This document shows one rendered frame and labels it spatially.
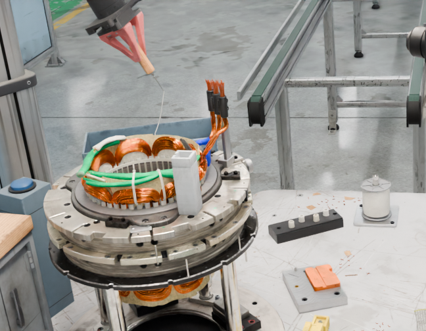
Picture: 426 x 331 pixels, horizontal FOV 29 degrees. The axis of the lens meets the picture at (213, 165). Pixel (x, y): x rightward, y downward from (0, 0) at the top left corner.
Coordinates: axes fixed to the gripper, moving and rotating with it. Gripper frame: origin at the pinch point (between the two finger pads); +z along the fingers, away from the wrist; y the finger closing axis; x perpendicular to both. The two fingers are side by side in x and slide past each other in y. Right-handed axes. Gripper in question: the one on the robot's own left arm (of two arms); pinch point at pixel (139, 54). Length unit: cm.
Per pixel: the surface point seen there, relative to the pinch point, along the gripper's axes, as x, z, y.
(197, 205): -23.6, 14.2, -30.2
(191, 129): 3.9, 19.6, 5.7
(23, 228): 4.3, 8.4, -37.7
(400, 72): 120, 160, 309
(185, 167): -25.0, 8.2, -29.7
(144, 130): 10.4, 15.0, 1.1
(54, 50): 337, 65, 279
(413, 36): -64, -1, -29
